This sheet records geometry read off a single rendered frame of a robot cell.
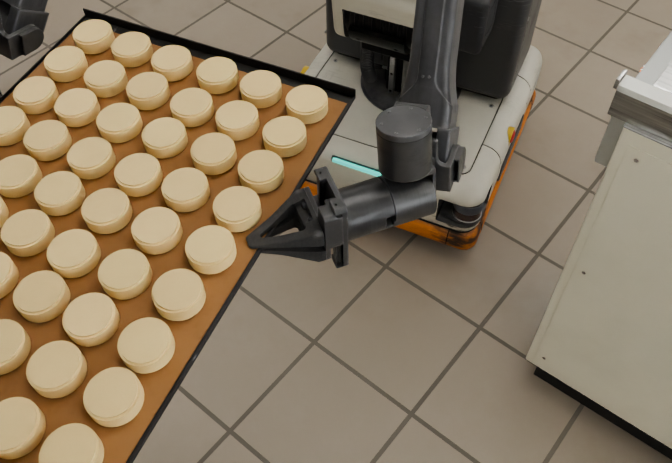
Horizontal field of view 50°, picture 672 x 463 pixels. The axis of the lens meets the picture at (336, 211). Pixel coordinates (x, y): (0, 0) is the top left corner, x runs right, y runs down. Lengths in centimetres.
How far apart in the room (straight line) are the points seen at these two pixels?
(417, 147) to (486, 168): 115
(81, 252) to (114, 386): 15
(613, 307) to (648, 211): 27
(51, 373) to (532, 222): 164
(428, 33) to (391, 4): 74
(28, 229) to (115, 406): 23
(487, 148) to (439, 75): 110
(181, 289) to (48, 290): 13
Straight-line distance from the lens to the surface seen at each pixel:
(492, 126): 197
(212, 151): 82
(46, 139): 89
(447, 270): 199
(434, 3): 82
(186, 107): 87
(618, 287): 145
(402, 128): 72
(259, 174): 79
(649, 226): 131
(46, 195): 83
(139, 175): 81
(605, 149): 131
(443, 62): 81
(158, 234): 76
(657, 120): 119
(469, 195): 181
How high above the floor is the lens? 162
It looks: 51 degrees down
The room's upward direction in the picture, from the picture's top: straight up
